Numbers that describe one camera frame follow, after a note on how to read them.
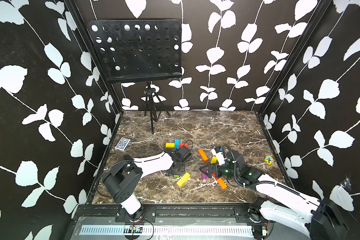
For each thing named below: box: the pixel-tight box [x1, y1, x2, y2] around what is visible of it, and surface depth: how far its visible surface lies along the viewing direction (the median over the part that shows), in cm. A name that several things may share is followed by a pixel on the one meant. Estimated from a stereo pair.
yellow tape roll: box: [264, 155, 274, 165], surface depth 95 cm
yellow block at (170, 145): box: [165, 143, 175, 148], surface depth 103 cm
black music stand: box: [88, 19, 183, 134], surface depth 69 cm
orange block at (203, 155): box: [198, 148, 209, 162], surface depth 97 cm
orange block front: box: [217, 177, 228, 190], surface depth 85 cm
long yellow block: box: [176, 172, 191, 187], surface depth 87 cm
